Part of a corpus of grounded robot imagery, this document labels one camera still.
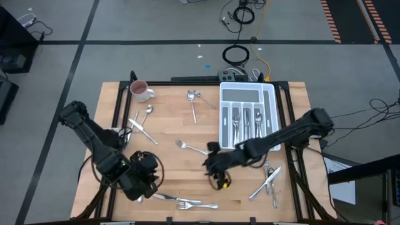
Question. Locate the black orange-striped floor mat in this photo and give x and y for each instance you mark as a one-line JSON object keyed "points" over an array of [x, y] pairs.
{"points": [[350, 18]]}

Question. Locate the black box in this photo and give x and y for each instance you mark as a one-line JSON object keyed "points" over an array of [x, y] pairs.
{"points": [[6, 100]]}

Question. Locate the white cutlery tray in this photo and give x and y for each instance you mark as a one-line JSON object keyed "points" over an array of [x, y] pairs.
{"points": [[250, 85]]}

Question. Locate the silver table knife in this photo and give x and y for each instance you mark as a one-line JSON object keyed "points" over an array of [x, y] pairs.
{"points": [[140, 199], [245, 122], [265, 183], [135, 117], [143, 132], [248, 122], [175, 198]]}

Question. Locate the grey device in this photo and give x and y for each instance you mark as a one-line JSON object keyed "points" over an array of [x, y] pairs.
{"points": [[12, 61]]}

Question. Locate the white mug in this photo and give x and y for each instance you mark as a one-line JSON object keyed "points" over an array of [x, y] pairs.
{"points": [[139, 90]]}

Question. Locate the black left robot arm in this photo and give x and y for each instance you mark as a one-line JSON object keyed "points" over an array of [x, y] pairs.
{"points": [[93, 143]]}

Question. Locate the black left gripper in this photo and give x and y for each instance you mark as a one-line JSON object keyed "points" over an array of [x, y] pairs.
{"points": [[140, 175]]}

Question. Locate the silver spoon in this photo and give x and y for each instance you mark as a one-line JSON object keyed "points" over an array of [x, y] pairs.
{"points": [[275, 200], [260, 118], [191, 96], [257, 117], [149, 109]]}

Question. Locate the white paper sheet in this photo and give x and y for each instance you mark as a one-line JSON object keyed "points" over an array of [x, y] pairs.
{"points": [[342, 190]]}

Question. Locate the dark monitor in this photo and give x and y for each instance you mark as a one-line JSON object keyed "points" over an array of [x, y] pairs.
{"points": [[397, 187]]}

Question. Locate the long black bar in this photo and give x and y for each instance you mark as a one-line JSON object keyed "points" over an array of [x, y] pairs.
{"points": [[193, 78]]}

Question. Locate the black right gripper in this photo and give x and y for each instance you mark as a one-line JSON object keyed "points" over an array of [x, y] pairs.
{"points": [[222, 162]]}

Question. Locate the black aluminium table frame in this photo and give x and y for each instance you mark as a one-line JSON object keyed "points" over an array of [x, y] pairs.
{"points": [[187, 83]]}

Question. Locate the black cabinet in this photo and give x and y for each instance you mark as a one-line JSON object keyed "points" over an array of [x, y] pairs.
{"points": [[15, 37]]}

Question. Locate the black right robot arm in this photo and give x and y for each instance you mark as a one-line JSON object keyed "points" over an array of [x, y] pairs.
{"points": [[287, 132]]}

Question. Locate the black desk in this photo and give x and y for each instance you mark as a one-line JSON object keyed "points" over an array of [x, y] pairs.
{"points": [[362, 170]]}

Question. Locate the grey power strip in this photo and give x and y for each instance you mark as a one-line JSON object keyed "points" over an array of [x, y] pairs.
{"points": [[226, 76]]}

